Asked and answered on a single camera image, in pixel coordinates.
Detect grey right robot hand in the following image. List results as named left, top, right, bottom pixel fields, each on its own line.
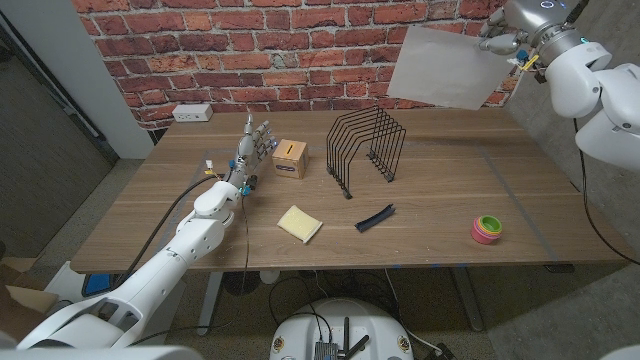
left=474, top=0, right=584, bottom=66

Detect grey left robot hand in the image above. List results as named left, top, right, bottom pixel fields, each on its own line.
left=223, top=112, right=279, bottom=187

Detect white paper file sheet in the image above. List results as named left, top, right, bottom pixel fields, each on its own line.
left=387, top=25, right=516, bottom=111

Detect small wooden box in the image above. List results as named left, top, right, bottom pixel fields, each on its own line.
left=271, top=138, right=310, bottom=180

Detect white power outlet strip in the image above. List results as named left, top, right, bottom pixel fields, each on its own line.
left=171, top=103, right=214, bottom=123

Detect yellow sponge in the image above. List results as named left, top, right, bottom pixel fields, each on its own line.
left=276, top=204, right=324, bottom=245

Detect brick print backdrop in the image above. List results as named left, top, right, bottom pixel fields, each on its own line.
left=71, top=0, right=560, bottom=132

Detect black round floor object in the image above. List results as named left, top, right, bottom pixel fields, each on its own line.
left=222, top=271, right=261, bottom=297

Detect black plastic strip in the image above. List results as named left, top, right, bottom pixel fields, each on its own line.
left=354, top=203, right=397, bottom=234

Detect metal table leg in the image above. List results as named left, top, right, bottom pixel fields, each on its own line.
left=452, top=267, right=485, bottom=332
left=196, top=272, right=225, bottom=337

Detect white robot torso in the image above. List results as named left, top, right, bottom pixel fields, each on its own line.
left=268, top=298, right=415, bottom=360

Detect white and blue floor device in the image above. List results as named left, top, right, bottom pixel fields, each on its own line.
left=49, top=260, right=119, bottom=304

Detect grey module with antennas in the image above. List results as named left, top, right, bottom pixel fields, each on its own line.
left=313, top=316, right=371, bottom=360

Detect colourful stacking cups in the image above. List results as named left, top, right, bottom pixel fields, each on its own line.
left=470, top=214, right=504, bottom=246

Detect brown cardboard box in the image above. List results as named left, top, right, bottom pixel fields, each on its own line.
left=0, top=257, right=60, bottom=341

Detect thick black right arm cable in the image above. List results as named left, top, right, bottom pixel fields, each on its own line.
left=563, top=0, right=590, bottom=25

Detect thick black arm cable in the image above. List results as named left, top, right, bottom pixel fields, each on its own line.
left=112, top=173, right=226, bottom=291
left=563, top=0, right=590, bottom=25

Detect thin black left wrist cable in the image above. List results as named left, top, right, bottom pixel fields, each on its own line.
left=239, top=192, right=251, bottom=296

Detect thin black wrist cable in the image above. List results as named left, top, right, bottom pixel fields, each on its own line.
left=239, top=192, right=251, bottom=296
left=573, top=118, right=640, bottom=266

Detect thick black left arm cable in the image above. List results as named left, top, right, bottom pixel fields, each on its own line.
left=112, top=173, right=226, bottom=291

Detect black wire file rack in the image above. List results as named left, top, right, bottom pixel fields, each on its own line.
left=325, top=104, right=407, bottom=200

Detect black floor cable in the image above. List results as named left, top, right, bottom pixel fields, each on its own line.
left=268, top=276, right=334, bottom=341

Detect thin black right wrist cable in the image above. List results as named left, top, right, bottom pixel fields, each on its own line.
left=573, top=118, right=640, bottom=266

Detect white floor cable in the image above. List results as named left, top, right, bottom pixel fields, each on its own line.
left=384, top=269, right=436, bottom=351

